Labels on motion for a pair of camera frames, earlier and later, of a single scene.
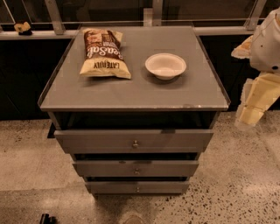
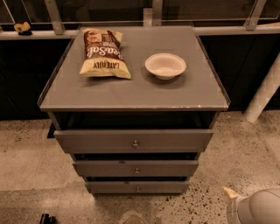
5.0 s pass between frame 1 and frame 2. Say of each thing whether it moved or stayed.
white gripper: moved
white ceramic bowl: stayed
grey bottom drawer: stayed
